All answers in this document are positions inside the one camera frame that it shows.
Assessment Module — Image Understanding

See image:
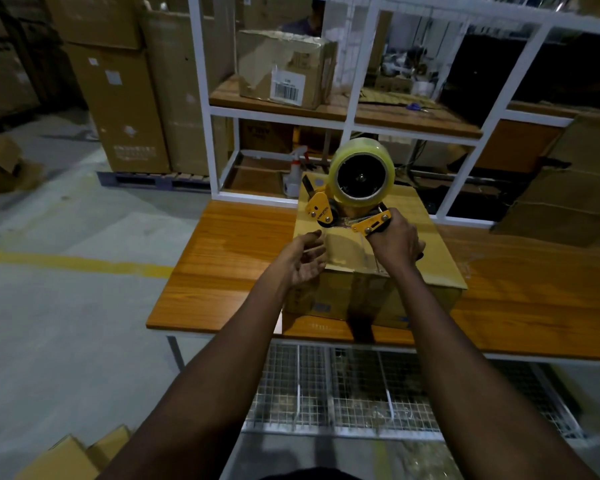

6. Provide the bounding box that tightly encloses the white spray bottle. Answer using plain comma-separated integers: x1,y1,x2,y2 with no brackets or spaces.
282,145,310,198

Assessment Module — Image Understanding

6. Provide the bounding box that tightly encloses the orange wooden table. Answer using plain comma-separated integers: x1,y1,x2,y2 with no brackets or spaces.
145,198,600,363

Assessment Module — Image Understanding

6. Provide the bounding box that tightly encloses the pile of clear plastic scraps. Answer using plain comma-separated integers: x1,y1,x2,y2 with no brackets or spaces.
395,439,461,480

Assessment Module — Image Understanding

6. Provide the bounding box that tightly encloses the white wire mesh shelf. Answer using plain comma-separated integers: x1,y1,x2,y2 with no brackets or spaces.
239,342,586,443

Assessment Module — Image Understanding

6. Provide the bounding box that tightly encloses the wall of stacked cartons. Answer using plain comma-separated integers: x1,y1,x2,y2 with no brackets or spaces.
0,0,81,125

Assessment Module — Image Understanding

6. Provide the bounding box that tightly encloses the yellow black tape dispenser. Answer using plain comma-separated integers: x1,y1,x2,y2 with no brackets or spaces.
301,174,393,237

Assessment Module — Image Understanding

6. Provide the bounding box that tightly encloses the yellow cardboard box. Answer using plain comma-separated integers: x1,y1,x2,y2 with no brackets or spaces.
86,424,133,471
13,434,101,480

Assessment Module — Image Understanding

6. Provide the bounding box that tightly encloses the wooden shelf board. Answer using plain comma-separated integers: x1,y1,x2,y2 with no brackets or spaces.
209,74,483,141

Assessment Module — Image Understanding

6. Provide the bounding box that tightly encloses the white metal shelf frame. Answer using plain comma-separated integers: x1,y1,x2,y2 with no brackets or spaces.
187,0,600,229

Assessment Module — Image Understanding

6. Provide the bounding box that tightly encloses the blue pallet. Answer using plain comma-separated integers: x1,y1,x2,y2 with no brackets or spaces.
96,170,212,193

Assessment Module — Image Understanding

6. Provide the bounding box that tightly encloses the flattened cardboard sheet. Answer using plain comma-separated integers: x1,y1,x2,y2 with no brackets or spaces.
355,87,441,107

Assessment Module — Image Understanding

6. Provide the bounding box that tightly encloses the person's left forearm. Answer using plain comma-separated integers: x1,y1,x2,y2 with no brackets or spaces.
97,274,301,480

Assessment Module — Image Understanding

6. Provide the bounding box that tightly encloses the printed brown cardboard box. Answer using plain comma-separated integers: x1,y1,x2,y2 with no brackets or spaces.
239,119,296,155

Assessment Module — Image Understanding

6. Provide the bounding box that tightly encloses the person's left hand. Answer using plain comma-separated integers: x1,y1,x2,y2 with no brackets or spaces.
275,229,329,291

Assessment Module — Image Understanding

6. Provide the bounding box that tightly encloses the yellow-brown cardboard box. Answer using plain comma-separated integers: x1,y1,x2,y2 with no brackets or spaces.
281,170,469,331

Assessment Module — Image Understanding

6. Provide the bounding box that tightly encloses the taped box with barcode label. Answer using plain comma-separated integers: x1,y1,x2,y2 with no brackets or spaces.
236,29,339,111

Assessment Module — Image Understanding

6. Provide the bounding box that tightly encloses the person's right hand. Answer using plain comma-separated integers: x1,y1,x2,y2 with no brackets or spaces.
367,208,427,278

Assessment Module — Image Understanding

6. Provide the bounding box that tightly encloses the wide brown cardboard box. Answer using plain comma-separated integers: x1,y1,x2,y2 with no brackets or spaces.
42,0,143,51

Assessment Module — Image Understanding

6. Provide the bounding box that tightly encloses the black monitor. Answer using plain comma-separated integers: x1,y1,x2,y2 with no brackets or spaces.
437,32,600,128

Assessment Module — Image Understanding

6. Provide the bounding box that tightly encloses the tall plain cardboard box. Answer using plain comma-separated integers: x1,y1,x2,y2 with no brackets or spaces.
139,9,236,177

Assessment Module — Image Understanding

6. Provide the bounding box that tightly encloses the person's right forearm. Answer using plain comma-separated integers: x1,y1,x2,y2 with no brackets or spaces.
392,269,600,480

